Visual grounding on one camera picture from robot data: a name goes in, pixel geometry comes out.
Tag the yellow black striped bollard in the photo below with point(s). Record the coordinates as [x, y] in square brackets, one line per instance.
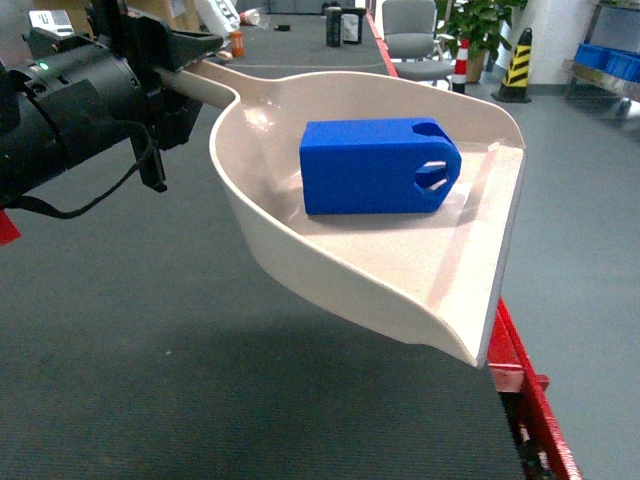
[513, 88]

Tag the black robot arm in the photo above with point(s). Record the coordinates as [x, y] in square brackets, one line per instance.
[82, 94]

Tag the green potted plant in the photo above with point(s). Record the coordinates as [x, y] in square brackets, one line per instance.
[481, 22]

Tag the black and white bin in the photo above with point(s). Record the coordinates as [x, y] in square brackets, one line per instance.
[352, 25]

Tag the beige brush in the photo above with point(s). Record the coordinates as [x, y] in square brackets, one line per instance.
[224, 55]

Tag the blue 3D printed part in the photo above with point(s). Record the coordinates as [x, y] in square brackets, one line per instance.
[377, 166]

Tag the orange can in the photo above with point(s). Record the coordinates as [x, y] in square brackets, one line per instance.
[237, 44]

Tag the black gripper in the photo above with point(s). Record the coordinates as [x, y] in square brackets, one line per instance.
[148, 44]

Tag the blue bin on shelf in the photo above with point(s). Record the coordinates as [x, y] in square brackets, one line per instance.
[621, 64]

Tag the beige plastic dustpan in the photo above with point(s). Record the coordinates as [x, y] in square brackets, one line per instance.
[429, 279]

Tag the red metal table frame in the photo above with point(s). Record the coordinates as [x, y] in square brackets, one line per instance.
[542, 448]

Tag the red white traffic cone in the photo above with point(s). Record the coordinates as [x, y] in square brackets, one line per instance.
[459, 77]

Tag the large cardboard box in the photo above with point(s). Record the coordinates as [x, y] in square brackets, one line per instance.
[178, 15]

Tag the black bin left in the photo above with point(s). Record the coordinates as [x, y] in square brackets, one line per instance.
[333, 16]

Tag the grey office chair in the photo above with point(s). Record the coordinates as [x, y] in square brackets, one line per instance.
[409, 28]

